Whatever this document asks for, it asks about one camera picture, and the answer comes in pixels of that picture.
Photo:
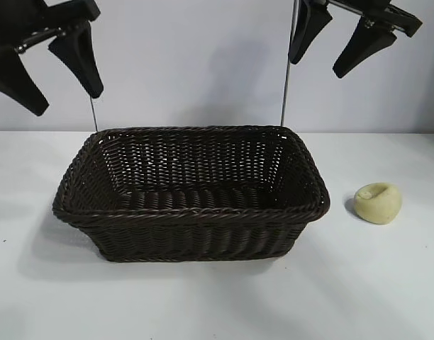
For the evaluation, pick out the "pale yellow egg yolk pastry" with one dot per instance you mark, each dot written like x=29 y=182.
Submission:
x=378 y=205

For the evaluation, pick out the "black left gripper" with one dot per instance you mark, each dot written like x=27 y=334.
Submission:
x=32 y=17

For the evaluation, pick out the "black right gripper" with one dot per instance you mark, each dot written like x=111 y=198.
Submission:
x=390 y=17

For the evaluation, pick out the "dark brown woven basket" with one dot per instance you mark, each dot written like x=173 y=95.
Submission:
x=188 y=226

